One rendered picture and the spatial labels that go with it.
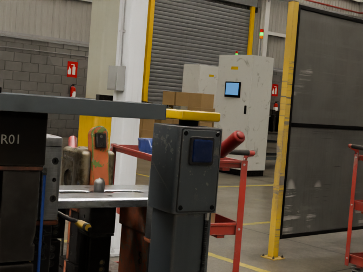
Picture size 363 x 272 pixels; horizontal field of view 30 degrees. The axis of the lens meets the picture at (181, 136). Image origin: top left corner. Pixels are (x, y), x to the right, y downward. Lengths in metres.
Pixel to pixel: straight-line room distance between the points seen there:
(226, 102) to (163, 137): 10.62
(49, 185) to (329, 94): 4.90
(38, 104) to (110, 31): 7.56
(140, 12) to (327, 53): 1.61
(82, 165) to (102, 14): 6.96
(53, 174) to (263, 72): 10.47
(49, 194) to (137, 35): 4.17
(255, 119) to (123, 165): 6.39
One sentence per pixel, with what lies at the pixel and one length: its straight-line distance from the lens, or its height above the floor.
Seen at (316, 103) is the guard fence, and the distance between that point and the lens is 5.63.
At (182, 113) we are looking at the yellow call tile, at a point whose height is 1.16.
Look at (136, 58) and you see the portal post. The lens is 5.07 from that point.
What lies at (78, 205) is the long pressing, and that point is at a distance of 1.10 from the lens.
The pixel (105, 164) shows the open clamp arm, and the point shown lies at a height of 1.03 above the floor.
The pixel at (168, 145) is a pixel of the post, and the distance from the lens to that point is 0.87.
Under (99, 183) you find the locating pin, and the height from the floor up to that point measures 1.02.
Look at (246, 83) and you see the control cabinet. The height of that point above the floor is 1.52.
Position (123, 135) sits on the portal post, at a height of 0.88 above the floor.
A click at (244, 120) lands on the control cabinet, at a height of 0.93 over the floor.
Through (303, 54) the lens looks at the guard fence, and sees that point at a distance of 5.47.
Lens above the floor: 1.17
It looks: 3 degrees down
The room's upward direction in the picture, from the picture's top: 4 degrees clockwise
